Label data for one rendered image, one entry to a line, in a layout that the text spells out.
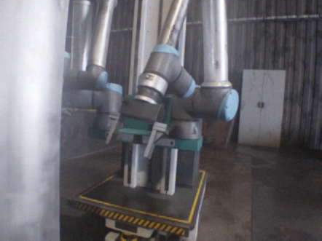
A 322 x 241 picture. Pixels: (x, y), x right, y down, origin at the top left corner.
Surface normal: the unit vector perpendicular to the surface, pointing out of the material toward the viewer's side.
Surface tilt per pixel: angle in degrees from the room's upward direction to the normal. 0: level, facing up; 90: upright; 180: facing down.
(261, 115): 90
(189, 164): 90
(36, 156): 90
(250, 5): 90
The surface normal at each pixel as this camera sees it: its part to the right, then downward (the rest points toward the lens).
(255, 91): -0.40, 0.01
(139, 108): -0.33, -0.39
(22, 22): 0.44, 0.07
